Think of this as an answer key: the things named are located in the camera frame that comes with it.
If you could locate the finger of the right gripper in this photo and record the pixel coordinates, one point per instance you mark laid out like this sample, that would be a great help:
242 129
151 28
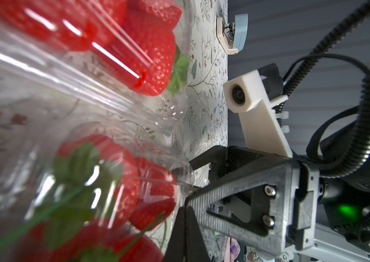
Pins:
252 204
235 164

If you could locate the light blue sponge block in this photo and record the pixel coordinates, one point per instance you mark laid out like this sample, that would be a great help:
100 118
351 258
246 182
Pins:
232 35

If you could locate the red strawberry top basket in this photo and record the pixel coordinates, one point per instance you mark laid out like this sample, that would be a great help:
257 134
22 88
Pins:
145 213

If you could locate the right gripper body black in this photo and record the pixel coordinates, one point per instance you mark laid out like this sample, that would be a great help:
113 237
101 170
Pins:
346 202

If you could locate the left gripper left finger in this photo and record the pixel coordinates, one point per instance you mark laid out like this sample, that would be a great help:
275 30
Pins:
176 249

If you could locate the clear clamshell container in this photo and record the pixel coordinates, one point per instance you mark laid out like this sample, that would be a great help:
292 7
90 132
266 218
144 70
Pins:
83 75
45 227

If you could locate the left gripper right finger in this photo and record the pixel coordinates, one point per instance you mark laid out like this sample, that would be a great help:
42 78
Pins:
195 246

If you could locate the red strawberry basket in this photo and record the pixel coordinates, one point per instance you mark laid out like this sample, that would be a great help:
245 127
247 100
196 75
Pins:
157 183
145 213
109 173

